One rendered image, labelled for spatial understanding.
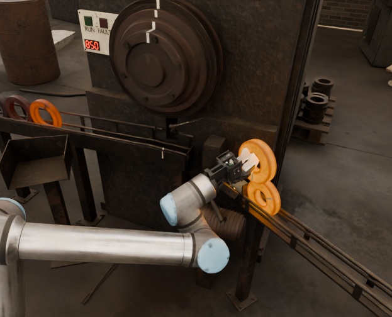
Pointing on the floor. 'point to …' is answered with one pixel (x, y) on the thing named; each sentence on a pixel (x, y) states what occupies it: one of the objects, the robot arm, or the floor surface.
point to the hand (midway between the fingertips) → (257, 156)
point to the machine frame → (287, 91)
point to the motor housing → (237, 222)
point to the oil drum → (24, 40)
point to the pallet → (314, 111)
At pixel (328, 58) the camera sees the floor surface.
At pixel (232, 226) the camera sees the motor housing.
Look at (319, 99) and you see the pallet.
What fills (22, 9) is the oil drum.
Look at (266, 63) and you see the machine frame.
